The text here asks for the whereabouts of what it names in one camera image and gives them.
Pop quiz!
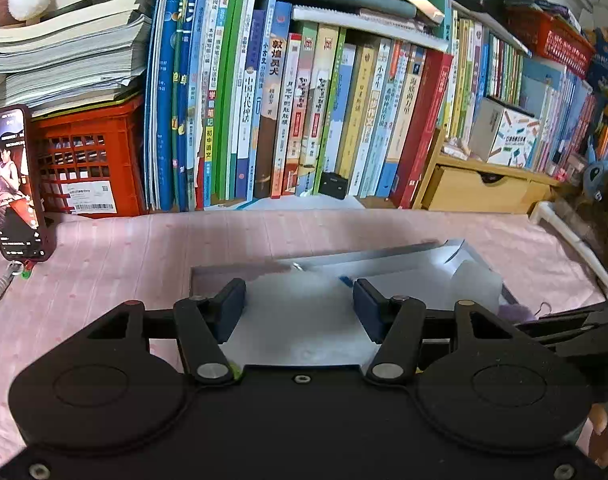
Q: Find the row of blue purple books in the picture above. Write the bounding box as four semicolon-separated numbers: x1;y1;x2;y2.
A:
519;57;597;173

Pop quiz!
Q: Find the red plastic basket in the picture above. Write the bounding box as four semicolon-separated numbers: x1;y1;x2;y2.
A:
504;5;596;80

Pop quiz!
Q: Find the white printed carton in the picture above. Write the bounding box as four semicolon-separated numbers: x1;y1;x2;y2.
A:
469;95;542;168

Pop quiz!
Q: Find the wooden drawer organizer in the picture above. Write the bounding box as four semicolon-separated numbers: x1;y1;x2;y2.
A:
411;127;560;215

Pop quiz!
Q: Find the blue plush toy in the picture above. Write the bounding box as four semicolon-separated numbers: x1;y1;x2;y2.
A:
581;142;608;196

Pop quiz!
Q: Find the row of green spine books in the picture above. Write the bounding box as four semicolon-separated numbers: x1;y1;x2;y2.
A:
444;10;532;143

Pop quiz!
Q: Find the stack of flat paperback books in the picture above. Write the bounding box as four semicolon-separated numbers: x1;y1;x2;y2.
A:
0;0;155;118

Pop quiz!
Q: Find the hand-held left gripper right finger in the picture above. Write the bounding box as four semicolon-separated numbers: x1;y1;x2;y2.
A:
352;277;517;386

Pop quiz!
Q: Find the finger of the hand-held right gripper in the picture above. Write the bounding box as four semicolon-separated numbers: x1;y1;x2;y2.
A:
516;322;608;361
534;297;608;328

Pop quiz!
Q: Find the person's right hand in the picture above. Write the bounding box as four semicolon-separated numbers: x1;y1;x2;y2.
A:
576;402;608;467

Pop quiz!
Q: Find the spring pen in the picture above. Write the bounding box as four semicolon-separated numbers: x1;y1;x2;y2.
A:
0;260;25;328

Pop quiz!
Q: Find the smartphone in dark case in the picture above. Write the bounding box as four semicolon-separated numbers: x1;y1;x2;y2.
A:
0;105;54;262

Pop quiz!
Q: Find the small black box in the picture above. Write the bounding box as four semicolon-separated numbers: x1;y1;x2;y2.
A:
318;171;349;200

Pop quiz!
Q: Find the red plastic crate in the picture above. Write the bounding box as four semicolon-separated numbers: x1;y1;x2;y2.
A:
31;94;149;218

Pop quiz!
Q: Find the row of tall upright books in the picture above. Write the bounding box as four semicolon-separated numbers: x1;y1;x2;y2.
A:
144;0;455;212

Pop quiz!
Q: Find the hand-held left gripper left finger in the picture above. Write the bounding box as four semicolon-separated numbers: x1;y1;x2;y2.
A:
86;277;247;386

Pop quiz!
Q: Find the brown haired doll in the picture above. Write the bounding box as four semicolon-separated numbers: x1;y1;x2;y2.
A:
554;167;608;286

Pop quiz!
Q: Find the white pipe rack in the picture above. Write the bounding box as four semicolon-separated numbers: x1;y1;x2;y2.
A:
529;201;608;298

